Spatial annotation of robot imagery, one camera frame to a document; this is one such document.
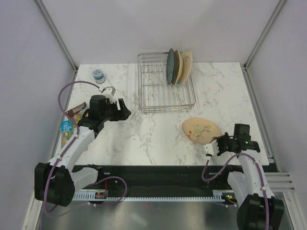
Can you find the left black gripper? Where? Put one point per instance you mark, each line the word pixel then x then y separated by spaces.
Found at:
pixel 122 114

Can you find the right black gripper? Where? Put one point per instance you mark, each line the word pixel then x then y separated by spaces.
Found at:
pixel 225 136

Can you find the cream plate with blue bird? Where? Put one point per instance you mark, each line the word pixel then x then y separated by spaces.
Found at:
pixel 201 130

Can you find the dark teal plate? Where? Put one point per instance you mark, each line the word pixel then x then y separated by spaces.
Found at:
pixel 170 66

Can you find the cream plate with yellow bird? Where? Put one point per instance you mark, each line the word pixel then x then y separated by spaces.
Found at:
pixel 178 64

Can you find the blue and cream plate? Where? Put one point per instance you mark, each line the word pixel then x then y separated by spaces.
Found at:
pixel 187 58

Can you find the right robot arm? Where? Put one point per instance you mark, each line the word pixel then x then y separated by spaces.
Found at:
pixel 258 207

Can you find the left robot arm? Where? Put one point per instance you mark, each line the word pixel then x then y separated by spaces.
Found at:
pixel 55 182

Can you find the brown and yellow book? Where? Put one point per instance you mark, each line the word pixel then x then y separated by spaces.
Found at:
pixel 77 112

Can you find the small blue-lidded jar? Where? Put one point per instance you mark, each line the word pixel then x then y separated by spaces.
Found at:
pixel 99 76

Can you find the blue paperback book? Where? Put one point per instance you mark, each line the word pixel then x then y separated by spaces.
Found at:
pixel 67 131

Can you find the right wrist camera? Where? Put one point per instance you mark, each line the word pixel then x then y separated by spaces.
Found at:
pixel 211 149

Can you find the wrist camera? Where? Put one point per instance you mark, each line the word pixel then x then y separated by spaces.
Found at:
pixel 211 149
pixel 109 93

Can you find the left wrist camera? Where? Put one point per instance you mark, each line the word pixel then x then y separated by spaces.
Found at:
pixel 109 93

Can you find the metal wire dish rack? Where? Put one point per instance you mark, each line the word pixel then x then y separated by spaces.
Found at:
pixel 154 94

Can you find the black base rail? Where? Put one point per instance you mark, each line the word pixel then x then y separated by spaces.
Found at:
pixel 162 181

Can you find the white cable duct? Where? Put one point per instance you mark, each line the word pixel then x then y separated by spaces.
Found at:
pixel 90 195

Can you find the aluminium frame profile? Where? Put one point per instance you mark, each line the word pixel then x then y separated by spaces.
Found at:
pixel 46 16

